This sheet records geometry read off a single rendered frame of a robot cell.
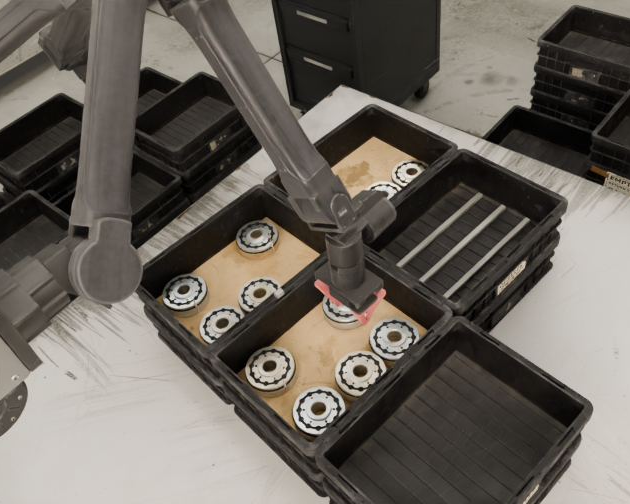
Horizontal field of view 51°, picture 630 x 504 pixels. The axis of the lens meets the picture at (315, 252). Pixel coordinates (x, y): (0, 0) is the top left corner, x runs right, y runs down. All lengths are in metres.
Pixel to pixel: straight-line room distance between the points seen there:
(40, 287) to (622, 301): 1.30
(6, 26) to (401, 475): 0.98
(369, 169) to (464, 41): 2.15
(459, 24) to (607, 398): 2.80
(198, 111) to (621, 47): 1.65
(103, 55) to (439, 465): 0.89
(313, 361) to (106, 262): 0.70
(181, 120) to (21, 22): 1.63
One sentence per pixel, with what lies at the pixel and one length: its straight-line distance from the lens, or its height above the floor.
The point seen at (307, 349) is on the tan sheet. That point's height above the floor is 0.83.
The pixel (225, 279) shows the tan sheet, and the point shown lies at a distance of 1.56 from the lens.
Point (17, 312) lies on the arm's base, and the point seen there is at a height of 1.47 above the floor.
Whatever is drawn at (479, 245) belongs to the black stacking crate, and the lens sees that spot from 1.57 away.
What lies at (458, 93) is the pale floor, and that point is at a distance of 3.43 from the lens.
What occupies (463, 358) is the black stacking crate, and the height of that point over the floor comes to 0.83.
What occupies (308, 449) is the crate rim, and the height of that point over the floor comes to 0.93.
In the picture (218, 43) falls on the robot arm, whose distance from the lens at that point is 0.89.
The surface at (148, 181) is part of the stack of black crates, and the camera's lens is 2.61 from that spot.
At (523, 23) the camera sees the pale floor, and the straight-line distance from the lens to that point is 3.99.
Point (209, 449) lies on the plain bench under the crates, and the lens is 1.49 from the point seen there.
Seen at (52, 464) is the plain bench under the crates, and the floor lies 0.70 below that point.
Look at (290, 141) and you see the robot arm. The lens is 0.93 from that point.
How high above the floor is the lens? 2.00
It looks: 48 degrees down
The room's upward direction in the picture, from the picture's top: 10 degrees counter-clockwise
